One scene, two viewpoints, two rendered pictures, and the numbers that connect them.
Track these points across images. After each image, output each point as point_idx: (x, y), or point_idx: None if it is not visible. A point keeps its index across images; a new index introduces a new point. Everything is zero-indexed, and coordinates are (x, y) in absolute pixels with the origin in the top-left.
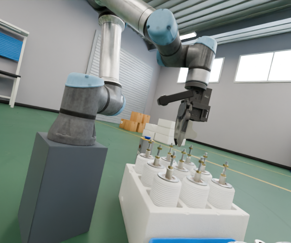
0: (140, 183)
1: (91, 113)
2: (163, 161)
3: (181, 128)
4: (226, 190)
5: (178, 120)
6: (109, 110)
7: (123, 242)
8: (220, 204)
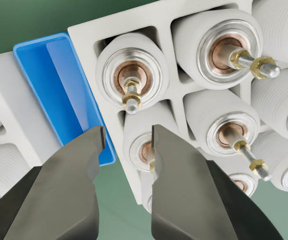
0: (181, 10)
1: None
2: None
3: (38, 176)
4: (143, 199)
5: (169, 223)
6: None
7: (134, 2)
8: (142, 174)
